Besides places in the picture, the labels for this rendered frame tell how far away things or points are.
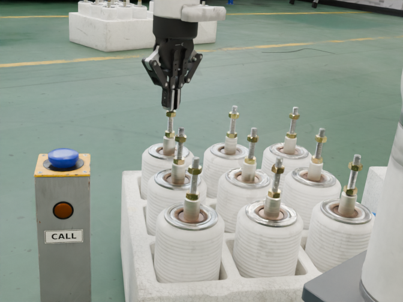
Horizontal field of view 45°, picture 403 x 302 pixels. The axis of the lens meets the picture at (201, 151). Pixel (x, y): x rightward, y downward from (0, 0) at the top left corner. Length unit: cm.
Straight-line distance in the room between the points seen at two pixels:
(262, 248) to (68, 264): 27
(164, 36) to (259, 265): 38
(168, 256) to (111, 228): 47
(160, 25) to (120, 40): 228
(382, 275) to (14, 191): 102
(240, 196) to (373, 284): 34
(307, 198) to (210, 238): 23
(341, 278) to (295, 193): 33
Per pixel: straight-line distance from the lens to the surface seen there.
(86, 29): 317
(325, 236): 75
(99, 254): 106
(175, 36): 80
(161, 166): 86
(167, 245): 67
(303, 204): 84
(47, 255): 72
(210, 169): 90
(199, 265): 68
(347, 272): 54
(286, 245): 70
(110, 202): 125
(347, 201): 75
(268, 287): 70
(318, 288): 51
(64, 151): 68
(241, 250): 72
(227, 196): 80
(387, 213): 46
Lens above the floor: 59
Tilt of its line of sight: 22 degrees down
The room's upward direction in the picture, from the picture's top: 5 degrees clockwise
